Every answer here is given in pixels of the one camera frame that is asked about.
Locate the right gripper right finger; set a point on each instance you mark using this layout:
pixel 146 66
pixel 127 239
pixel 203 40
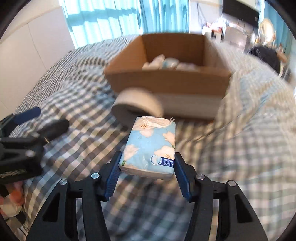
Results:
pixel 237 219

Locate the oval vanity mirror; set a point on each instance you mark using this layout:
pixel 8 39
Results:
pixel 266 33

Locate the white cat plush toy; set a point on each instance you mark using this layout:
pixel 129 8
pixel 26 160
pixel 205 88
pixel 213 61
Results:
pixel 156 64

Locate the pale blue earbuds case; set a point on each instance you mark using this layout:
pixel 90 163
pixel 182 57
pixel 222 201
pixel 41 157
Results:
pixel 170 63

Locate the blue floral tissue pack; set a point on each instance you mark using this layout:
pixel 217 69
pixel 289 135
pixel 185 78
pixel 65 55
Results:
pixel 150 148

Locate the white tape roll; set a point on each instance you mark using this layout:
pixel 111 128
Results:
pixel 134 102

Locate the brown cardboard box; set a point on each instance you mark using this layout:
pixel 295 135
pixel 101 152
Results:
pixel 183 94

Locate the silver mini fridge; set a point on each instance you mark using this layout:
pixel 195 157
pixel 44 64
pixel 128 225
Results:
pixel 234 36

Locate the blue window curtain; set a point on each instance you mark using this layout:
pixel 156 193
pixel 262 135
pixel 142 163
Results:
pixel 94 21

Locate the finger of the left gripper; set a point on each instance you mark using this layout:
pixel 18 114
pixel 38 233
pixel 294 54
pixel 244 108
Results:
pixel 25 116
pixel 53 130

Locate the blue side curtain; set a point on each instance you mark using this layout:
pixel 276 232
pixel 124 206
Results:
pixel 283 34

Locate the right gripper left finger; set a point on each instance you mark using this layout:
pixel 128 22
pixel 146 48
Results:
pixel 57 219

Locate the white crumpled plastic bag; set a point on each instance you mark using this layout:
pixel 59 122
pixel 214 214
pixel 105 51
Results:
pixel 182 66

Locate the black backpack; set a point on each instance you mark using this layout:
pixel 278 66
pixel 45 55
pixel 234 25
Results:
pixel 267 55

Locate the black wall television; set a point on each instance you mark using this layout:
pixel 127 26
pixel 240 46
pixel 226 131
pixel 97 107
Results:
pixel 241 11

